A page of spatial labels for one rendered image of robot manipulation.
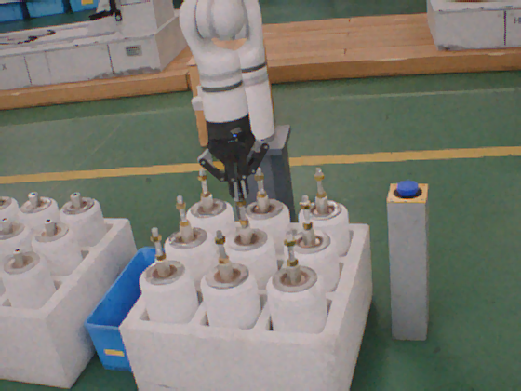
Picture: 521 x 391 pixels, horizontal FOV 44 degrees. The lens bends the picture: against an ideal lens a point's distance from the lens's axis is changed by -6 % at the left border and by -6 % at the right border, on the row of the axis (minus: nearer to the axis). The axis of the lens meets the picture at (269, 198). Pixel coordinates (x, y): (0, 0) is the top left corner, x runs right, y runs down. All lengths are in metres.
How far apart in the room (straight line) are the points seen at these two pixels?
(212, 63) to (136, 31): 2.14
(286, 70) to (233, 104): 1.85
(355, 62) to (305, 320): 1.93
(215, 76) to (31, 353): 0.67
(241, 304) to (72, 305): 0.40
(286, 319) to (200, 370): 0.19
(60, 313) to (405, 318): 0.67
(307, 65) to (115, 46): 0.90
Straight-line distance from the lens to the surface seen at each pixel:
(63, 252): 1.42
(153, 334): 1.20
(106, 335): 1.36
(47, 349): 1.36
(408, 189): 1.21
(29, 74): 3.43
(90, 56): 3.26
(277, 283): 1.12
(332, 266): 1.22
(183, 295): 1.19
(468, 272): 1.57
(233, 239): 1.26
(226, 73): 1.10
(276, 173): 1.54
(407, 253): 1.25
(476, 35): 3.00
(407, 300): 1.31
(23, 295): 1.35
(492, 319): 1.43
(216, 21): 1.07
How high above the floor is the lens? 0.87
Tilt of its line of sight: 27 degrees down
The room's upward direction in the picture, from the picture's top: 8 degrees counter-clockwise
